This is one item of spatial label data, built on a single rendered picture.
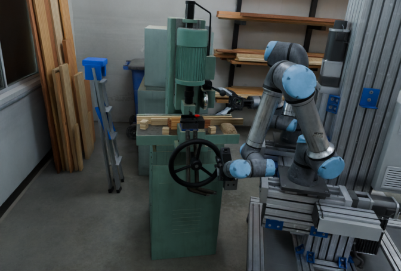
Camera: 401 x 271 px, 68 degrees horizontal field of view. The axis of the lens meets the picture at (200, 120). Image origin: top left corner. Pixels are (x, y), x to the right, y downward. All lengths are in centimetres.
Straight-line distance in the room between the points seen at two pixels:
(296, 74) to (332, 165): 44
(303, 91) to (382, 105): 61
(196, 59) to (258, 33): 261
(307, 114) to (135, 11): 318
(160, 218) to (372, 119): 133
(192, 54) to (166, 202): 90
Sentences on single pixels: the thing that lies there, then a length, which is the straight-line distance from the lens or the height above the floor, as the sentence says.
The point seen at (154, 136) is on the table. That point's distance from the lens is 168.
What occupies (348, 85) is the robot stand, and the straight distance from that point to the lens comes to 159.
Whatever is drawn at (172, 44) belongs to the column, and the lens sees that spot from 190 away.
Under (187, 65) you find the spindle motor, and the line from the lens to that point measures 167.
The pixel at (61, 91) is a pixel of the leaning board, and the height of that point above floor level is 81.
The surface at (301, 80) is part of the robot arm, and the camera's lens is 114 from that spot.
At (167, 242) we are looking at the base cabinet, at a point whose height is 15.
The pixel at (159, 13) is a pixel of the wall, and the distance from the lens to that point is 405.
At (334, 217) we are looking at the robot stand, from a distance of 154.
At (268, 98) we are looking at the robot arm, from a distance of 129.
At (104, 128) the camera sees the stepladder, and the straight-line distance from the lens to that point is 255.
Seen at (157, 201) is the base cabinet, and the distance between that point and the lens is 189.
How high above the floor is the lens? 156
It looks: 20 degrees down
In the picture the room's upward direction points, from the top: 4 degrees clockwise
